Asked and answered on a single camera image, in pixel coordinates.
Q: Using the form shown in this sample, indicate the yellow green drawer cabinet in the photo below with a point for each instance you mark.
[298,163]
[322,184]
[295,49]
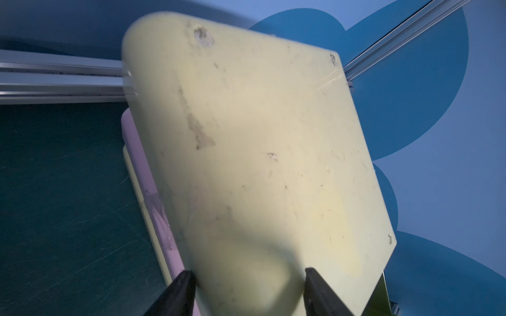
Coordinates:
[260,163]

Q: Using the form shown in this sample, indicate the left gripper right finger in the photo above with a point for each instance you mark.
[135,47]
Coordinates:
[320,299]

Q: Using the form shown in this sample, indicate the back aluminium rail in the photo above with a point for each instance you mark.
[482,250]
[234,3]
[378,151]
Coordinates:
[40,78]

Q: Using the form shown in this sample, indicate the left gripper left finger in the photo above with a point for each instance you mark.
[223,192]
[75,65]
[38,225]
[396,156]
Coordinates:
[177,299]

